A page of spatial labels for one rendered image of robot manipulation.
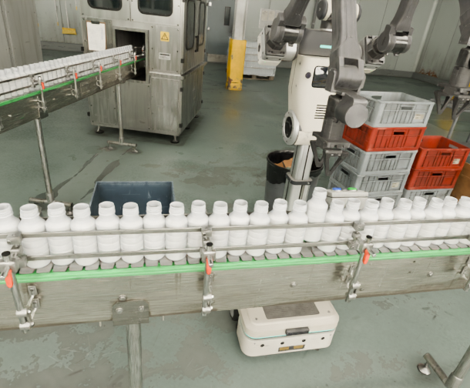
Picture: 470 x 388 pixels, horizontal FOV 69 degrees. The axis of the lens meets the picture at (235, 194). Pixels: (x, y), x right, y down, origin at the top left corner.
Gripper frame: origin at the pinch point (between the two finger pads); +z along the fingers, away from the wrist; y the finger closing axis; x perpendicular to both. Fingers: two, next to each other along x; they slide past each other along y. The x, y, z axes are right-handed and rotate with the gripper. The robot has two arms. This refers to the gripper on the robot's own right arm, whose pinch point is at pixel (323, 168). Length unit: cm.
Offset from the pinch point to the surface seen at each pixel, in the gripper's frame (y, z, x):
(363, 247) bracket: 12.4, 18.7, 10.6
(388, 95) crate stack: -214, 12, 172
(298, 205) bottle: 3.1, 10.2, -6.9
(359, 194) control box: -11.7, 14.2, 22.3
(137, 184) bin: -56, 31, -53
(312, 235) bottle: 3.8, 20.0, -0.8
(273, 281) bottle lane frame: 6.2, 34.1, -11.7
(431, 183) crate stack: -187, 92, 232
